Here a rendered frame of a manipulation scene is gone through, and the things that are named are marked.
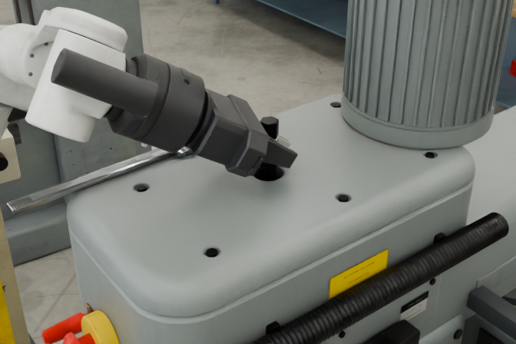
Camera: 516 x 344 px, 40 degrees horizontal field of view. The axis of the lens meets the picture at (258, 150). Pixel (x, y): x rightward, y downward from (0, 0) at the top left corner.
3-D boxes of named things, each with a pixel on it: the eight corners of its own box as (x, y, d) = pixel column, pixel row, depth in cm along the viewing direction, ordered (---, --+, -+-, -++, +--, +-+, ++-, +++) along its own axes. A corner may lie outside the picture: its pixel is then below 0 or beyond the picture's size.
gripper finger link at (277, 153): (285, 170, 83) (240, 153, 80) (299, 147, 82) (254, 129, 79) (289, 176, 81) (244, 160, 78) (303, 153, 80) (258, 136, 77)
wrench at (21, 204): (17, 220, 75) (15, 213, 74) (2, 203, 78) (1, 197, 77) (206, 149, 88) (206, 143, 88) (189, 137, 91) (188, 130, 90)
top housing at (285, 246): (171, 432, 71) (160, 312, 63) (64, 291, 89) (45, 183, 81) (474, 256, 95) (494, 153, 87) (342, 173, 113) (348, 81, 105)
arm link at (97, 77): (119, 150, 78) (18, 115, 73) (153, 59, 78) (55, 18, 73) (150, 169, 68) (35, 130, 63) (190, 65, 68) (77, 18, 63)
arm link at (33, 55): (107, 120, 70) (64, 99, 81) (140, 34, 70) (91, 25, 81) (46, 97, 66) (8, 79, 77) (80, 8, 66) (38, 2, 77)
